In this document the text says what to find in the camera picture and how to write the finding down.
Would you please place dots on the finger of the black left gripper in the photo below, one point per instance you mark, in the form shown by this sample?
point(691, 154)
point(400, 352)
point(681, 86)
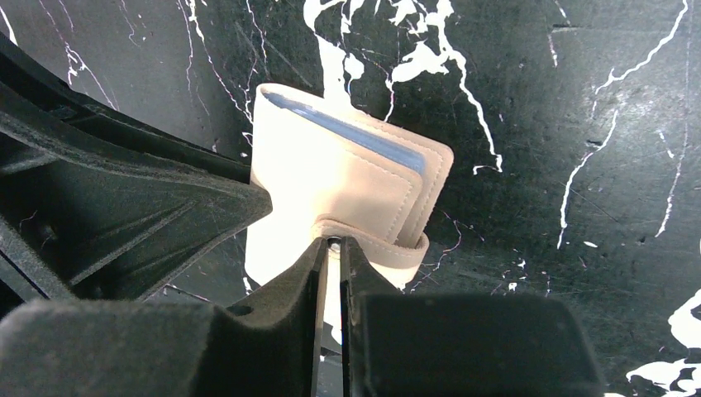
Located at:
point(97, 205)

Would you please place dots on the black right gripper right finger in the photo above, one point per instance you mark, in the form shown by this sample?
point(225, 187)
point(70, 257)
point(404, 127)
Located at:
point(396, 344)

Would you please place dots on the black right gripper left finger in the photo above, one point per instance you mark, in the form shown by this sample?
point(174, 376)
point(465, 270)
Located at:
point(267, 344)

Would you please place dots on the beige leather card holder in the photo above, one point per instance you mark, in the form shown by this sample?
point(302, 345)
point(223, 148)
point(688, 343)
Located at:
point(332, 171)

